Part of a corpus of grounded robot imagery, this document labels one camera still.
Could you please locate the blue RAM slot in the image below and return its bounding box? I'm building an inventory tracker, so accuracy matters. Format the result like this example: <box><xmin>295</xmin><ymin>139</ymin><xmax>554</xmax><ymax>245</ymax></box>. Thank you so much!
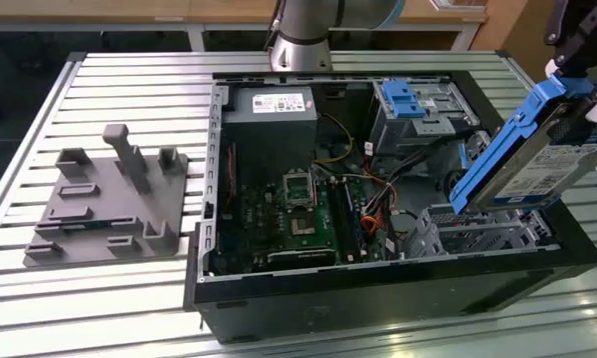
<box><xmin>343</xmin><ymin>178</ymin><xmax>371</xmax><ymax>259</ymax></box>

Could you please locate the red yellow orange power wire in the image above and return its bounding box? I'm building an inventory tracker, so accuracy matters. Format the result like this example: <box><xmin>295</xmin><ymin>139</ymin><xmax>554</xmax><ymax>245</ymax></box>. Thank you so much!
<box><xmin>371</xmin><ymin>181</ymin><xmax>400</xmax><ymax>216</ymax></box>

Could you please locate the blue drive latch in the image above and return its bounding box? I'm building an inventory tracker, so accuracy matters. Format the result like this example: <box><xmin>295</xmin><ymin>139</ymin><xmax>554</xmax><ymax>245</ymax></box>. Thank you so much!
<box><xmin>383</xmin><ymin>81</ymin><xmax>427</xmax><ymax>119</ymax></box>

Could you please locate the metal optical drive cage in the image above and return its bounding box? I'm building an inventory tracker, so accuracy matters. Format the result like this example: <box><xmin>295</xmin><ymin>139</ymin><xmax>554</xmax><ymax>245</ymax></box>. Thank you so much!
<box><xmin>371</xmin><ymin>80</ymin><xmax>482</xmax><ymax>157</ymax></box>

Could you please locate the black wire bundle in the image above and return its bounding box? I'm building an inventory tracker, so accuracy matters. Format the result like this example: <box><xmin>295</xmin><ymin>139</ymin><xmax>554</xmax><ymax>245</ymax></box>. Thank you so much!
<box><xmin>375</xmin><ymin>147</ymin><xmax>432</xmax><ymax>182</ymax></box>

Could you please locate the CPU socket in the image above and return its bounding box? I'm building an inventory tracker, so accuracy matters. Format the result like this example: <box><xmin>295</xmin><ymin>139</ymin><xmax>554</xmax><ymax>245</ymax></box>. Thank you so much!
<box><xmin>290</xmin><ymin>211</ymin><xmax>326</xmax><ymax>239</ymax></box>

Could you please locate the hard disk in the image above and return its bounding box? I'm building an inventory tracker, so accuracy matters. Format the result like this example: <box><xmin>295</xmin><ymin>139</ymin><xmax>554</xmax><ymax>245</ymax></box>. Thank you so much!
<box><xmin>447</xmin><ymin>76</ymin><xmax>597</xmax><ymax>216</ymax></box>

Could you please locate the metal disk bay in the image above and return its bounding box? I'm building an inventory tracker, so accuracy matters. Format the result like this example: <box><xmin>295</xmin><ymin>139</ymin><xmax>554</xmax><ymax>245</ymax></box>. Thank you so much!
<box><xmin>403</xmin><ymin>203</ymin><xmax>562</xmax><ymax>260</ymax></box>

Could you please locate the metal socket cover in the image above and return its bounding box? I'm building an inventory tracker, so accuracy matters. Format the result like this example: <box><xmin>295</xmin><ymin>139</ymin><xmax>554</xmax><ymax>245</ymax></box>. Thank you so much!
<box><xmin>282</xmin><ymin>168</ymin><xmax>320</xmax><ymax>210</ymax></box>

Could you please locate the green motherboard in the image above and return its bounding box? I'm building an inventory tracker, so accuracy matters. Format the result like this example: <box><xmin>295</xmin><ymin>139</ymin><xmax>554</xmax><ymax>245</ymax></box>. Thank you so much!
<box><xmin>218</xmin><ymin>163</ymin><xmax>395</xmax><ymax>268</ymax></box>

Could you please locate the grey parts rack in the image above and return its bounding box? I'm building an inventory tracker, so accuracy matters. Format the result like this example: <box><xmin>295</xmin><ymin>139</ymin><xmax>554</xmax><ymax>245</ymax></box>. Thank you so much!
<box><xmin>23</xmin><ymin>124</ymin><xmax>191</xmax><ymax>269</ymax></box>

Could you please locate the black PC case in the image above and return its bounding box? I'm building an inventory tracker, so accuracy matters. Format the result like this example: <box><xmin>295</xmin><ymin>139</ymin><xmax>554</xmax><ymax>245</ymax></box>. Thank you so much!
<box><xmin>183</xmin><ymin>69</ymin><xmax>597</xmax><ymax>344</ymax></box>

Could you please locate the black graphics card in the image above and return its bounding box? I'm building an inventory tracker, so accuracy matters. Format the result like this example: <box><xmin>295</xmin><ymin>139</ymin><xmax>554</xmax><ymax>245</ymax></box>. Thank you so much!
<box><xmin>266</xmin><ymin>246</ymin><xmax>340</xmax><ymax>268</ymax></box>

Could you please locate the grey power supply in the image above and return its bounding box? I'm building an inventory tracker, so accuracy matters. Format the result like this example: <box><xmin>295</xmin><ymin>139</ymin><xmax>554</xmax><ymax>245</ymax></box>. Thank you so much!
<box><xmin>222</xmin><ymin>86</ymin><xmax>320</xmax><ymax>176</ymax></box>

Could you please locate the wooden desk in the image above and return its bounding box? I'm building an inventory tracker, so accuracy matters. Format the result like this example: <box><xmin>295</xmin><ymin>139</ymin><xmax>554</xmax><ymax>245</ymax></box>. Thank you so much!
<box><xmin>0</xmin><ymin>0</ymin><xmax>490</xmax><ymax>52</ymax></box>

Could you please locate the black RAM slot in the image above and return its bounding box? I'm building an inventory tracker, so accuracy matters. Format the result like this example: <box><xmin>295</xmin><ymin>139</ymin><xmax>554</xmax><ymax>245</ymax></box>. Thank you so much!
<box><xmin>327</xmin><ymin>177</ymin><xmax>359</xmax><ymax>263</ymax></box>

